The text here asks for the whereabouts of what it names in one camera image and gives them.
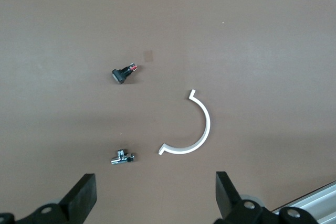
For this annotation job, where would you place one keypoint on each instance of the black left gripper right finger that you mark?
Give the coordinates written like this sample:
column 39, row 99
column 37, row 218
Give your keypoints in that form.
column 224, row 195

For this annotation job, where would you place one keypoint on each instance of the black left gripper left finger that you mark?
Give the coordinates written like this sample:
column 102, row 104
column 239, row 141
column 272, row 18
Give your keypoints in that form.
column 81, row 195

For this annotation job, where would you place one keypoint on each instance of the white drawer with dividers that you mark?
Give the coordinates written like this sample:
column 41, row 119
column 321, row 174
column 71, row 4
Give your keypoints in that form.
column 315, row 199

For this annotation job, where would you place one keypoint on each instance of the chrome valve fitting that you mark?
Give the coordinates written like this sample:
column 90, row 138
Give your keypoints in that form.
column 120, row 157

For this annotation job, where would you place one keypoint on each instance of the white semicircular plastic clamp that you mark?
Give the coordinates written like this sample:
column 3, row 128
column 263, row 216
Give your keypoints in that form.
column 206, row 121

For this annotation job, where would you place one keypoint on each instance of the small black red switch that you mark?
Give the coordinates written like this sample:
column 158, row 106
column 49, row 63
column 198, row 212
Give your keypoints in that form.
column 119, row 75

